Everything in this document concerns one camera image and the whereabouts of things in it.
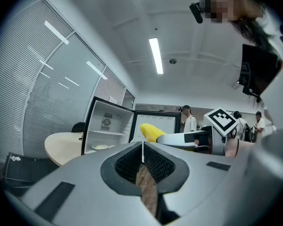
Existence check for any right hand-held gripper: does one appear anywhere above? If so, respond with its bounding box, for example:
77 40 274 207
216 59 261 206
156 106 240 155

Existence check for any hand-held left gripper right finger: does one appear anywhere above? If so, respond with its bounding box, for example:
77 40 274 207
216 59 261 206
143 142 248 226

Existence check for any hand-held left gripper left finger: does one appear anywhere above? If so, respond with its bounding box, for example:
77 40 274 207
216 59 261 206
5 141 162 226

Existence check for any black mini fridge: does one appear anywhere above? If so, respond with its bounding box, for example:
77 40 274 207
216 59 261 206
81 97 182 155

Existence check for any person's right forearm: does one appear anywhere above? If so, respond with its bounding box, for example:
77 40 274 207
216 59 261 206
225 139 256 159

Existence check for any round beige table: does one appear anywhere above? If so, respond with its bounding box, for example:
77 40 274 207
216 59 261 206
44 132 86 167

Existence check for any black chair behind table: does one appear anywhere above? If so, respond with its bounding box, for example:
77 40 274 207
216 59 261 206
71 121 86 133

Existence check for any black floor crate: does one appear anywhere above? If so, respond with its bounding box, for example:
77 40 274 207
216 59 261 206
2 152 60 195

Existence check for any ceiling light panel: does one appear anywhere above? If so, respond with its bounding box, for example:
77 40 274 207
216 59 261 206
149 38 164 75

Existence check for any black chest-worn device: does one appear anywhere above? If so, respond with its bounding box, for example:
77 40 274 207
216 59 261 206
237 43 283 103

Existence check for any person's white printed shirt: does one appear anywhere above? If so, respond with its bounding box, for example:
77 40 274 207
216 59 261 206
254 9 283 64

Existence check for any person's head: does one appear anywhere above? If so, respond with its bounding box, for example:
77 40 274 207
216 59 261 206
204 0 266 24

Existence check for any black head-worn camera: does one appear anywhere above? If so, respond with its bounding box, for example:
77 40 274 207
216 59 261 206
189 2 205 24

